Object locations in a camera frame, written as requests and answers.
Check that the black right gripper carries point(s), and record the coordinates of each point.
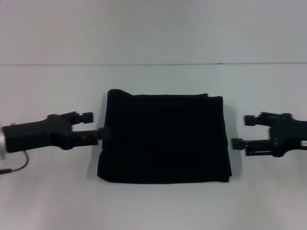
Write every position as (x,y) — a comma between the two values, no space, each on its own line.
(290,136)

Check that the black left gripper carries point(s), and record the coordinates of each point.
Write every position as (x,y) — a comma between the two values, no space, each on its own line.
(36,136)

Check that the black shirt with FREE print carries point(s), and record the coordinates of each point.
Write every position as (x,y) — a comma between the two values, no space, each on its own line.
(165,141)

